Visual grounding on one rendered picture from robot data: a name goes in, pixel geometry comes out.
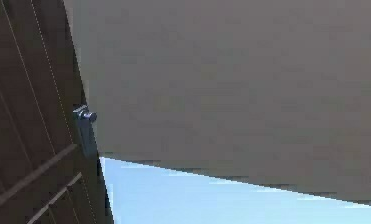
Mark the dark brown room door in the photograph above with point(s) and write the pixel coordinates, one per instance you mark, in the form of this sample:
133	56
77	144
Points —
33	110

